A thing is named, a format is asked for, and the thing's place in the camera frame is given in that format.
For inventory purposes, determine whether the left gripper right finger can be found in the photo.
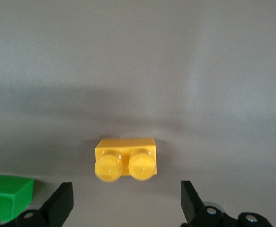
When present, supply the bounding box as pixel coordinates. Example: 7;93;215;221
180;180;275;227

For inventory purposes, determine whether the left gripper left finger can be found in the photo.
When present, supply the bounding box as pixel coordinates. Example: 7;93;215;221
15;181;74;227

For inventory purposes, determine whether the yellow two-stud block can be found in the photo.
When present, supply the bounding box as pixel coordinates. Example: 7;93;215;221
94;136;158;184

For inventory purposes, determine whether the green two-stud block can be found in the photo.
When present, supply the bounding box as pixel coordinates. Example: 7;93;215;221
0;173;35;223

